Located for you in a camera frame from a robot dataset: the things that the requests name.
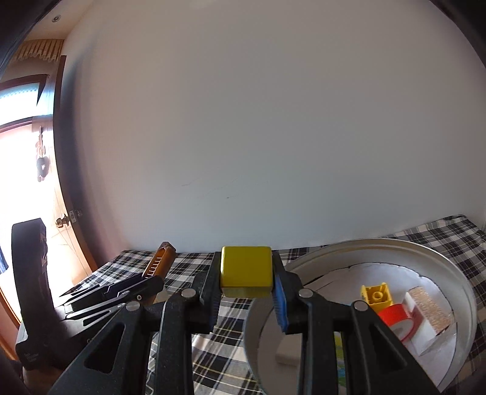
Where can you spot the brown slotted plastic holder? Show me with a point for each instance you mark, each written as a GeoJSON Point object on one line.
{"type": "Point", "coordinates": [159, 264]}

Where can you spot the red tape roll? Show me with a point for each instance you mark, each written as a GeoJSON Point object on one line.
{"type": "Point", "coordinates": [395, 315]}

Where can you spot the wooden door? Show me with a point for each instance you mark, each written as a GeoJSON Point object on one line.
{"type": "Point", "coordinates": [57, 273]}

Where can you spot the window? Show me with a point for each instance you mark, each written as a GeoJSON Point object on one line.
{"type": "Point", "coordinates": [19, 102]}

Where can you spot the round metal basin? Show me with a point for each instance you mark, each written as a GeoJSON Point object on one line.
{"type": "Point", "coordinates": [448, 266]}

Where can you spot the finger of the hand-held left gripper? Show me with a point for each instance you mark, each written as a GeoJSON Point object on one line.
{"type": "Point", "coordinates": [95, 311]}
{"type": "Point", "coordinates": [125, 290]}

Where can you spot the hanging heart ornament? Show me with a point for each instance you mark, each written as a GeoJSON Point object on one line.
{"type": "Point", "coordinates": [42, 167]}

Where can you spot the brass door knob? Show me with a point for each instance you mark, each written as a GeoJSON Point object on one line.
{"type": "Point", "coordinates": [62, 221]}

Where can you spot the yellow rectangular block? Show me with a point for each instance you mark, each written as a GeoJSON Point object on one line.
{"type": "Point", "coordinates": [246, 271]}

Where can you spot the white paper liner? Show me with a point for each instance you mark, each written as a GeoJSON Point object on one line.
{"type": "Point", "coordinates": [379, 273]}

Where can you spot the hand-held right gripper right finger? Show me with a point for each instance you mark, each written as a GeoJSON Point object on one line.
{"type": "Point", "coordinates": [283, 304]}

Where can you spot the black white plaid bed sheet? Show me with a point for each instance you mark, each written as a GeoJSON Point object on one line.
{"type": "Point", "coordinates": [190, 262]}

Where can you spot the dark door frame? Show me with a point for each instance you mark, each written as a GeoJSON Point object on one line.
{"type": "Point", "coordinates": [66, 159]}

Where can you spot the white sponge glittery top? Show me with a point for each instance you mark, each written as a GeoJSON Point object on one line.
{"type": "Point", "coordinates": [427, 307]}

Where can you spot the yellow toy brick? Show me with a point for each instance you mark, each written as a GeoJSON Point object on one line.
{"type": "Point", "coordinates": [376, 298]}

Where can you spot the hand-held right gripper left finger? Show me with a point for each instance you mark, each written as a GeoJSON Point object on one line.
{"type": "Point", "coordinates": [212, 304]}

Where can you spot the fringed curtain valance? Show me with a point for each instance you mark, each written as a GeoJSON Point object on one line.
{"type": "Point", "coordinates": [40, 49]}

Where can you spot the silver door knob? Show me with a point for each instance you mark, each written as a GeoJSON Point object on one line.
{"type": "Point", "coordinates": [77, 214]}

